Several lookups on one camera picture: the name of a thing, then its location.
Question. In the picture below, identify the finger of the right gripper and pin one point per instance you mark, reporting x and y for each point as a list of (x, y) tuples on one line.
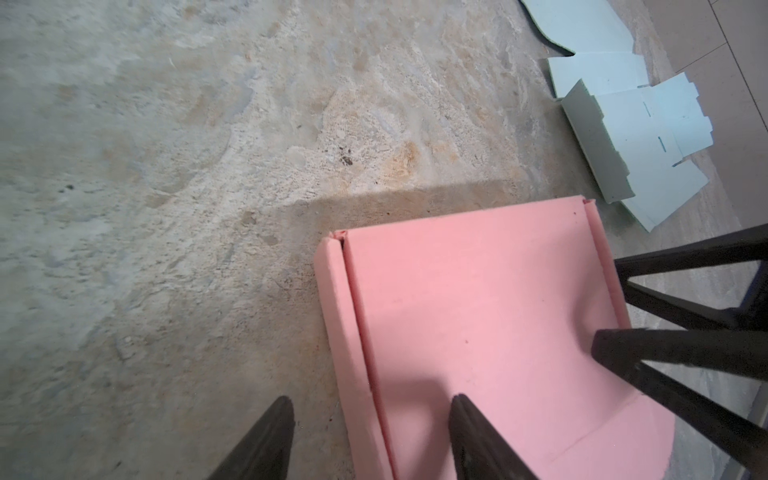
[(718, 283), (660, 363)]

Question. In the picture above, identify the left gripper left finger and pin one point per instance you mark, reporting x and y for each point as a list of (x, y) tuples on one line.
[(264, 452)]

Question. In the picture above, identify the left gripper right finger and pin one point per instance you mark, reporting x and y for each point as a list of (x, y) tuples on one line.
[(479, 451)]

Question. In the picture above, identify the pink paper box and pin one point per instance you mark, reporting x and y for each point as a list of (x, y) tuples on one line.
[(500, 305)]

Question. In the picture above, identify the light blue paper box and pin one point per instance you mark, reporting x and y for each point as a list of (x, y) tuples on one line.
[(636, 136)]

